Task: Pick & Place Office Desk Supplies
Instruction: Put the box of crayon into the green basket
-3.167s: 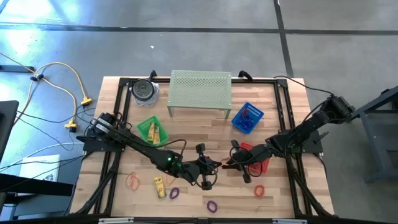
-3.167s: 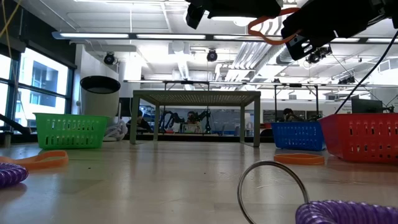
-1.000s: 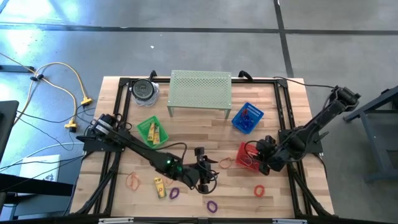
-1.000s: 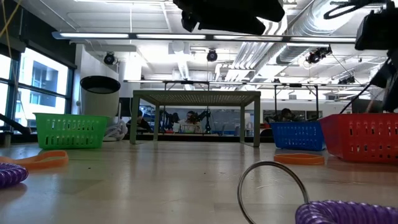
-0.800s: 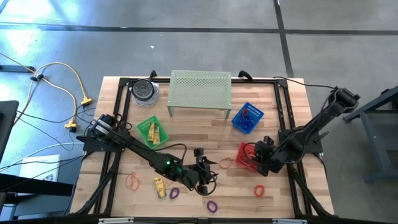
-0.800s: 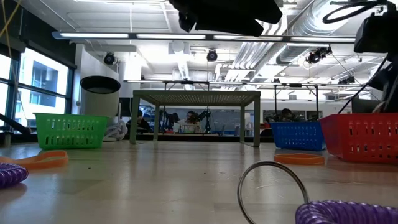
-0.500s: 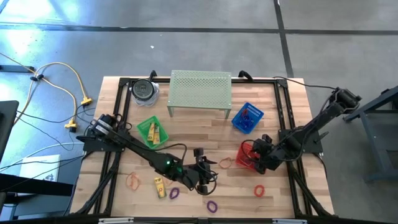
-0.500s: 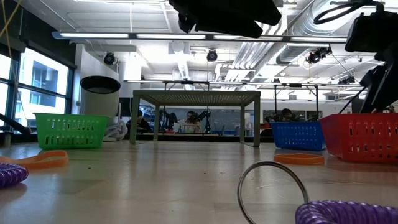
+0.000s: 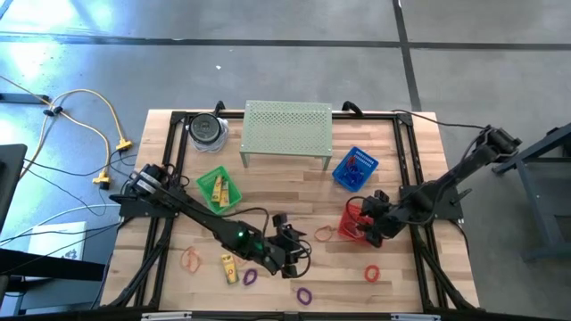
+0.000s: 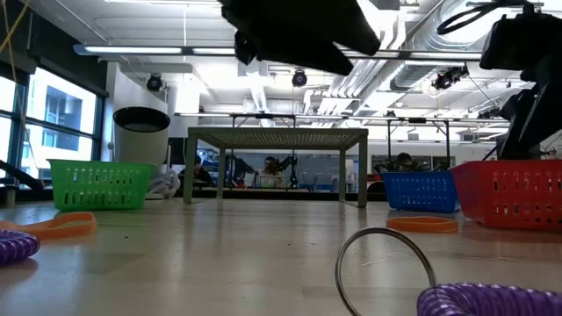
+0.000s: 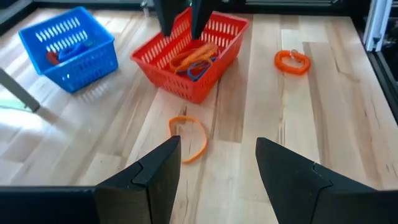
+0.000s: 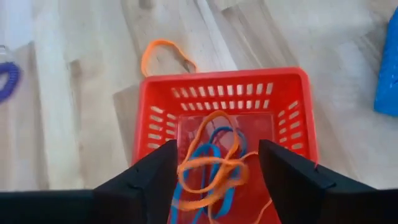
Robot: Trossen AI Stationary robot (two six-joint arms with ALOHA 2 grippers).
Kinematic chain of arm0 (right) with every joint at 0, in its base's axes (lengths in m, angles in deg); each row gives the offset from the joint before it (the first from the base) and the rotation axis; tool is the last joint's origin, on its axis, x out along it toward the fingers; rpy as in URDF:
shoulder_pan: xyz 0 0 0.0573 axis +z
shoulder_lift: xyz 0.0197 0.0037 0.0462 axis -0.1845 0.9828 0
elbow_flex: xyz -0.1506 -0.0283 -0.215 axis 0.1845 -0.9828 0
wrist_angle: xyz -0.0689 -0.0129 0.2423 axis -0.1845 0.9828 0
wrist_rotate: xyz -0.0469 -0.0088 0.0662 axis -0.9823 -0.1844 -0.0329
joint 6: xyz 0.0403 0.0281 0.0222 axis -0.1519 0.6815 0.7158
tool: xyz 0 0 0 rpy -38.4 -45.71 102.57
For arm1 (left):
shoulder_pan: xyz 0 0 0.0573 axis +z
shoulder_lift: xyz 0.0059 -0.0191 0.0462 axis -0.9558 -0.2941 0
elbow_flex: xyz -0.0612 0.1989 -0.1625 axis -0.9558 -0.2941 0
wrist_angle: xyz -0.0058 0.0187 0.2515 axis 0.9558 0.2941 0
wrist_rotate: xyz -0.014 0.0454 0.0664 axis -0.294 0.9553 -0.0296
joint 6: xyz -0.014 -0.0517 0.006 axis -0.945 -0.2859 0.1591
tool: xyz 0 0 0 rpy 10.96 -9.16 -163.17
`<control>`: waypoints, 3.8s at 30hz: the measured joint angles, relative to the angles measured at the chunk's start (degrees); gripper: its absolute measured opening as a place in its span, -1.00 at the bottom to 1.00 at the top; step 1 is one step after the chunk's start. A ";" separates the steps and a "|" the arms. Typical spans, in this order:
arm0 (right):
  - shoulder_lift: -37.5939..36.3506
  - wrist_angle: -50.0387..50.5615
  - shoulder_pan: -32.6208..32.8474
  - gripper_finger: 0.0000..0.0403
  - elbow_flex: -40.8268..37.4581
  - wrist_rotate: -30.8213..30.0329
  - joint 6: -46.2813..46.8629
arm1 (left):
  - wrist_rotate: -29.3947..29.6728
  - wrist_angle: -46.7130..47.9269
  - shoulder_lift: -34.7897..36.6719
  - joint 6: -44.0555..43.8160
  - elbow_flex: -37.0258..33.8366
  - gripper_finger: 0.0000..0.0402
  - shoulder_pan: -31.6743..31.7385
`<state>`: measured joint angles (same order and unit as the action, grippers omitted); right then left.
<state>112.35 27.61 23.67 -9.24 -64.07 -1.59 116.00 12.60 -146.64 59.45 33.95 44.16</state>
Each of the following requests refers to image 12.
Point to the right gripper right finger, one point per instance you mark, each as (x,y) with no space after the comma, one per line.
(311,199)

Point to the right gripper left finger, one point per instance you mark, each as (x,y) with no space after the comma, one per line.
(124,202)

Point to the blue rubber band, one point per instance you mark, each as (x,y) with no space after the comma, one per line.
(202,149)

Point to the blue plastic basket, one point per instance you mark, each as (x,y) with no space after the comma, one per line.
(388,77)

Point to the red plastic basket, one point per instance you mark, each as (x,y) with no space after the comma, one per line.
(217,77)

